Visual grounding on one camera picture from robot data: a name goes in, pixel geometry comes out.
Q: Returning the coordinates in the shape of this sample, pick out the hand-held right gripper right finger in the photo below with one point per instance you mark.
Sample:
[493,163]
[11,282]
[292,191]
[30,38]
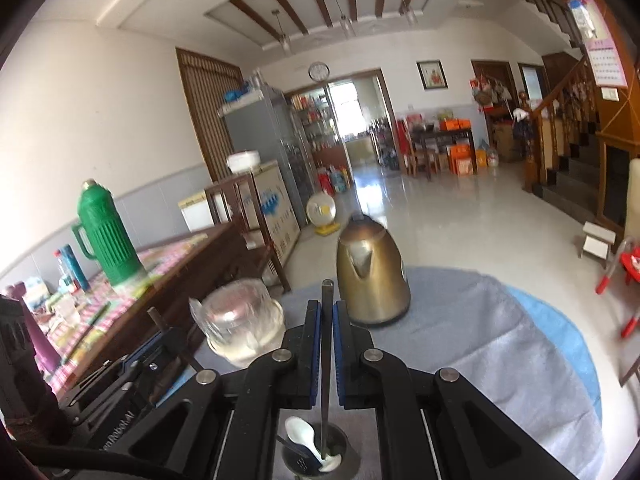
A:
[340,355]

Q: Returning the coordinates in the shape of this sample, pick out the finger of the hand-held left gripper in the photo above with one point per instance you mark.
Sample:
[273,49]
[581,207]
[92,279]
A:
[182,355]
[110,385]

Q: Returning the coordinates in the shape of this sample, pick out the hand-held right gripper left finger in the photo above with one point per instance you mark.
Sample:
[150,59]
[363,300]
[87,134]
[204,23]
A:
[312,350]

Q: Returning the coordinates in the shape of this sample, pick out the single dark chopstick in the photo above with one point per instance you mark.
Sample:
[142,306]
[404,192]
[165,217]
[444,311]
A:
[327,340]

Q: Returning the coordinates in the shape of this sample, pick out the white plastic spoon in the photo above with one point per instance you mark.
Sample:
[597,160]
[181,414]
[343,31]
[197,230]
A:
[300,432]
[334,462]

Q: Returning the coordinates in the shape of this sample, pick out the dark utensil holder cup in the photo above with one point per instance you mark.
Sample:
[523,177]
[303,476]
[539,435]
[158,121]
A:
[350,455]

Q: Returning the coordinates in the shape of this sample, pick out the person's left hand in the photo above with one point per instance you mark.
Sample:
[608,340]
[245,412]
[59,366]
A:
[20,385]

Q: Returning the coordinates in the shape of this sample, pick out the dark flat stick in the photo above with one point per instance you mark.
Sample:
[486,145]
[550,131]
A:
[96,317]

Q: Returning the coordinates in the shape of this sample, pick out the clear plastic cup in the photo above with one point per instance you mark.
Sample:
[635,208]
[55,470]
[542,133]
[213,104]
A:
[70,312]

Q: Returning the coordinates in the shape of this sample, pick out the gold electric kettle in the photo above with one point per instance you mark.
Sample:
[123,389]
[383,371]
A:
[372,270]

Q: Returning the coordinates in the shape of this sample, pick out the checked plastic table mat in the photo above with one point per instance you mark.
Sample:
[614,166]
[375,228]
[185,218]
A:
[160,260]

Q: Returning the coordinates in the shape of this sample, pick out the pile of snack packets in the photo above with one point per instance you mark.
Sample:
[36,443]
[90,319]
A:
[45,300]

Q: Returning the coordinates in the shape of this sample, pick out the plastic water bottle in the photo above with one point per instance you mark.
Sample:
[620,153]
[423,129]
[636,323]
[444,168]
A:
[72,267]

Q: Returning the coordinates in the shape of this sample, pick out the grey tablecloth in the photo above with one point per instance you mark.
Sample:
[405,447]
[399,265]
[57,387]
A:
[475,360]

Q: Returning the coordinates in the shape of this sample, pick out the white floor fan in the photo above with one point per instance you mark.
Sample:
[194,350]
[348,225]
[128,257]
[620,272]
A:
[321,210]

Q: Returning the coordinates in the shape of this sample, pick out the green thermos jug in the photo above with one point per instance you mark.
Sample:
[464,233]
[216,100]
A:
[107,235]

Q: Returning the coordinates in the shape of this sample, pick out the white carton box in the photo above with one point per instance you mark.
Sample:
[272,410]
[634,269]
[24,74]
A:
[196,212]

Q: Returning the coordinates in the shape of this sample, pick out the white printed cabinet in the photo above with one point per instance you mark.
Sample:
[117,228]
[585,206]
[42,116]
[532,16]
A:
[275,210]

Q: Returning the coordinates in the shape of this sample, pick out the wooden chair with open back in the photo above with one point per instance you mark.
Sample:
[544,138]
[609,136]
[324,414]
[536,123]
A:
[240,195]

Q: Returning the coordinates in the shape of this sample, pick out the blue table cover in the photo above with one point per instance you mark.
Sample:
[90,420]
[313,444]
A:
[560,330]

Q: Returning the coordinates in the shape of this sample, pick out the shelf with bottles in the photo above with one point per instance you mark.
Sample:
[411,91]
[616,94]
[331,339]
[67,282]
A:
[315,125]

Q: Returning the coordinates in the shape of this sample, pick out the grey refrigerator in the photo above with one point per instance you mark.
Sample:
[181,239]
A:
[260,130]

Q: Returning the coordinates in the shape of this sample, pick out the orange gift box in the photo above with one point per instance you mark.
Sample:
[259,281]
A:
[461,160]

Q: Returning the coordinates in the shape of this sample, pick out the dark wooden side table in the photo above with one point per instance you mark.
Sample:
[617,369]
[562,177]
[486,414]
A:
[440,137]

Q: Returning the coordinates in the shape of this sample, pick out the brown slatted door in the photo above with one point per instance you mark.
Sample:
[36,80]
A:
[210,110]

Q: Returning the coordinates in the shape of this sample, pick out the clear water jug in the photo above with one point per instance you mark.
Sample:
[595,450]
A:
[492,157]

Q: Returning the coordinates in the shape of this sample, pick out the orange flat box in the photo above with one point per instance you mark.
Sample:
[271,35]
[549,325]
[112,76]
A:
[455,125]

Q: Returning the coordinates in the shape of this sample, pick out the white step stool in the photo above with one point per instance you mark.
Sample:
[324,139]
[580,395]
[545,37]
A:
[597,245]

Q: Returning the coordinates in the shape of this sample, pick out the framed picture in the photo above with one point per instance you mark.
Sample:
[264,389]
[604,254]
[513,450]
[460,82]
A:
[431,75]

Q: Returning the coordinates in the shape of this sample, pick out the red plastic chair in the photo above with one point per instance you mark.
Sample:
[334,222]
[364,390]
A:
[627,270]

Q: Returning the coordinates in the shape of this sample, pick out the glass pendant lamp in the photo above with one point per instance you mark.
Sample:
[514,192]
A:
[345,25]
[285,40]
[410,12]

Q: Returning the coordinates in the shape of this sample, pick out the wooden staircase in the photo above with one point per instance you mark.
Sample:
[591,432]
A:
[565,130]

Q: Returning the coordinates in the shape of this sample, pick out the cream armchair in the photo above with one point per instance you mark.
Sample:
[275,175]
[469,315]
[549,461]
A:
[634,200]

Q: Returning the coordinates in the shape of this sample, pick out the round wall clock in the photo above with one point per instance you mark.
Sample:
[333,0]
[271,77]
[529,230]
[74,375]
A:
[318,71]

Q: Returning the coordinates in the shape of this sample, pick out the white wall switch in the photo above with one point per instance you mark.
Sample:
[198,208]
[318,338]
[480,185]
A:
[609,94]

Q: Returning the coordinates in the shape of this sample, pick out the wall calendar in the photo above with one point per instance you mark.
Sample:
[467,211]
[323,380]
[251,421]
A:
[605,55]

